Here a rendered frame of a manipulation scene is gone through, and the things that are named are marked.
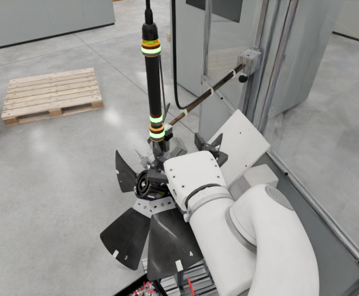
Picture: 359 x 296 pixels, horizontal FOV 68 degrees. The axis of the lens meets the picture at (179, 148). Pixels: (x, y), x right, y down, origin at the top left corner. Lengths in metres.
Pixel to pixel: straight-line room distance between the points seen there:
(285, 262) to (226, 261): 0.10
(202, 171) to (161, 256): 0.52
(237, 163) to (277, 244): 0.82
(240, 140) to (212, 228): 0.78
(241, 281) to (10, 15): 6.15
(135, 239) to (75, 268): 1.22
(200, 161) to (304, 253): 0.25
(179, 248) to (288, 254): 0.65
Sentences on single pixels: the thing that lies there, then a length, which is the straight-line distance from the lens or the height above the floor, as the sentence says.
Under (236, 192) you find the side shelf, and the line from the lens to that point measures 1.53.
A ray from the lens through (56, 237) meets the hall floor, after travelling 2.55.
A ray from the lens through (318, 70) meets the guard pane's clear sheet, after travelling 1.25.
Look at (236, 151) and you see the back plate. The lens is 1.15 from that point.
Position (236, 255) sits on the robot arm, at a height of 1.69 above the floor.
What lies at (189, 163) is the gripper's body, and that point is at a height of 1.68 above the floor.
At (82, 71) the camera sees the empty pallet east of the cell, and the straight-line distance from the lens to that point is 4.52.
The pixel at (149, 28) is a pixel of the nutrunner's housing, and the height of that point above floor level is 1.84.
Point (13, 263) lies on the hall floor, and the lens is 2.58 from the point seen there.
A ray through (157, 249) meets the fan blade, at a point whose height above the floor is 1.18.
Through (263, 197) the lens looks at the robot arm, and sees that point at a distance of 0.37.
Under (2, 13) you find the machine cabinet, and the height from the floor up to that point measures 0.60.
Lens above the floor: 2.04
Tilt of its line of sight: 42 degrees down
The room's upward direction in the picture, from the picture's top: straight up
